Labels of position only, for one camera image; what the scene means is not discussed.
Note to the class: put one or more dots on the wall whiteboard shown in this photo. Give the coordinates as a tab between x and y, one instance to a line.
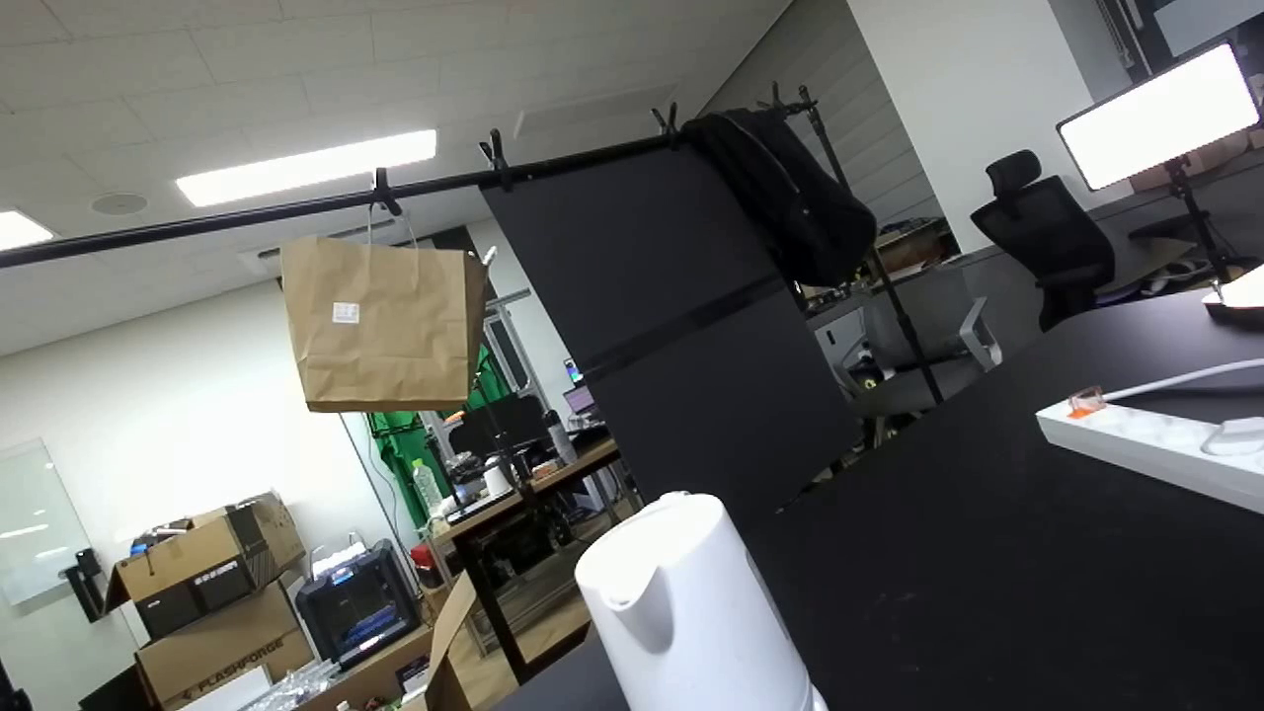
35	528

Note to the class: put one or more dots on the black computer monitor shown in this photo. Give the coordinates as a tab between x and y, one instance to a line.
501	428

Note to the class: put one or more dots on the wooden desk black legs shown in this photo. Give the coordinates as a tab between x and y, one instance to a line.
538	484

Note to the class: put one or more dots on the large plain cardboard box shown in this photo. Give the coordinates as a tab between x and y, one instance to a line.
218	646

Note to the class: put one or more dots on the white power strip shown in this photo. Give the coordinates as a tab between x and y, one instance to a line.
1149	449

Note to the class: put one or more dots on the white electric kettle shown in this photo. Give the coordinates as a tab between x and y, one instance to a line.
696	616

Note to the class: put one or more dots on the cardboard box with black side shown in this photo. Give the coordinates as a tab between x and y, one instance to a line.
199	559

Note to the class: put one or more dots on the brown paper bag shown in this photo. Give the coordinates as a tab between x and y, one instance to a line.
381	321

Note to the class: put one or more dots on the white angled stand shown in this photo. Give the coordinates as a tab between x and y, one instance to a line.
980	338

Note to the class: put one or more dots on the black backdrop panel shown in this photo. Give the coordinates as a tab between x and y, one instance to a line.
673	330

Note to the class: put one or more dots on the green cloth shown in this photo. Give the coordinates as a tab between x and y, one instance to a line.
402	459

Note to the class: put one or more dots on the black tripod stand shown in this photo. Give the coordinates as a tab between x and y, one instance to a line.
906	321

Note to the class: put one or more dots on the black jacket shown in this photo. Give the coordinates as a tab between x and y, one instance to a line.
792	199

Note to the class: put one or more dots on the long ceiling light fixture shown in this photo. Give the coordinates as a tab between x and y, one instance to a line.
309	168
22	232

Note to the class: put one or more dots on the black office chair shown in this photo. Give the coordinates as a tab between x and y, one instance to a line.
1047	237

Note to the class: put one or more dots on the long black horizontal pole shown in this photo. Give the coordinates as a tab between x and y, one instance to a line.
199	217

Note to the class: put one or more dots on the white and brown flat object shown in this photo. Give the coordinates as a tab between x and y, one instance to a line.
1241	300

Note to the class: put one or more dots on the black 3D printer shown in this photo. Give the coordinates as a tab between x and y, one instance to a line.
356	609

